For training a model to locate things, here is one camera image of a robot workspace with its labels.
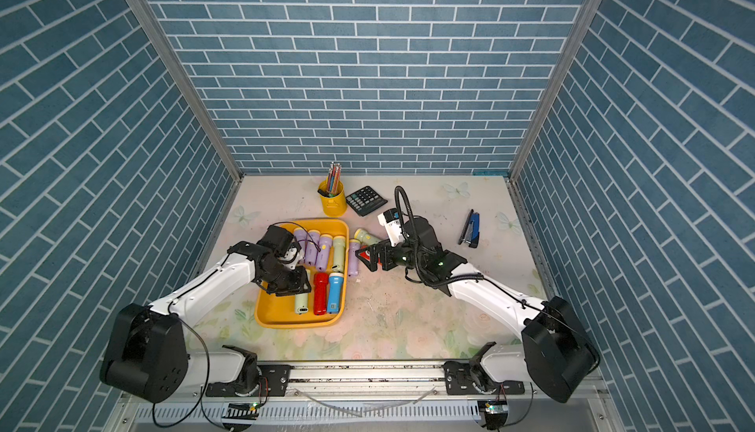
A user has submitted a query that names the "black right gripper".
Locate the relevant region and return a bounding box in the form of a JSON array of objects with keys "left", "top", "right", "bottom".
[{"left": 358, "top": 237, "right": 428, "bottom": 272}]

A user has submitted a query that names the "pale green flashlight yellow head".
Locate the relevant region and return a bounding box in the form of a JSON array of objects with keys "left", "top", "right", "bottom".
[{"left": 331, "top": 235, "right": 346, "bottom": 274}]

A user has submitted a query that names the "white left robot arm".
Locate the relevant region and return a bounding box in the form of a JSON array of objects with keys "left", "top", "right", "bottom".
[{"left": 99, "top": 225, "right": 312, "bottom": 404}]

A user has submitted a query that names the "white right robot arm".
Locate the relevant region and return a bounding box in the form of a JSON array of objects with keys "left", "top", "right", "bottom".
[{"left": 355, "top": 217, "right": 601, "bottom": 404}]

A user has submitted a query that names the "yellow plastic tray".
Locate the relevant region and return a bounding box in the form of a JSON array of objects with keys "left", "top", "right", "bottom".
[{"left": 255, "top": 219, "right": 349, "bottom": 329}]

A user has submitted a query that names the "blue black stapler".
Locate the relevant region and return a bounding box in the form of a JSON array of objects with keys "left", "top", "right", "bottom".
[{"left": 458, "top": 210, "right": 480, "bottom": 248}]

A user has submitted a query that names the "black calculator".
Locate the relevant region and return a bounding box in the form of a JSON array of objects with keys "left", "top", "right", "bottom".
[{"left": 345, "top": 185, "right": 387, "bottom": 217}]

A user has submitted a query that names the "yellow pencil cup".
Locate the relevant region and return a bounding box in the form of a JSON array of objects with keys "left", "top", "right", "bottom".
[{"left": 318, "top": 180, "right": 348, "bottom": 218}]

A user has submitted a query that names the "coloured pencils bunch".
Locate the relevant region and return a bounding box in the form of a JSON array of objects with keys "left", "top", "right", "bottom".
[{"left": 326, "top": 162, "right": 341, "bottom": 197}]

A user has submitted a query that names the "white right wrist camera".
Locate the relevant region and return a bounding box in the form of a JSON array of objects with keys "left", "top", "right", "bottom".
[{"left": 377, "top": 208, "right": 407, "bottom": 247}]

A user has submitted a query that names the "aluminium front rail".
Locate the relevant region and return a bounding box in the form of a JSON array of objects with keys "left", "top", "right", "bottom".
[{"left": 104, "top": 359, "right": 623, "bottom": 431}]

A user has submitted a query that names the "metal corner frame post right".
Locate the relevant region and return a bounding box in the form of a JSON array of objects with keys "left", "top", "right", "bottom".
[{"left": 509, "top": 0, "right": 602, "bottom": 182}]

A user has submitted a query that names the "metal corner frame post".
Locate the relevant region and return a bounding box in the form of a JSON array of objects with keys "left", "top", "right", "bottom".
[
  {"left": 509, "top": 0, "right": 602, "bottom": 182},
  {"left": 125, "top": 0, "right": 243, "bottom": 183}
]

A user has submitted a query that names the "metal corner frame post left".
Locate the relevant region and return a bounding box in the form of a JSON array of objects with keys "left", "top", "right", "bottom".
[{"left": 125, "top": 0, "right": 243, "bottom": 183}]

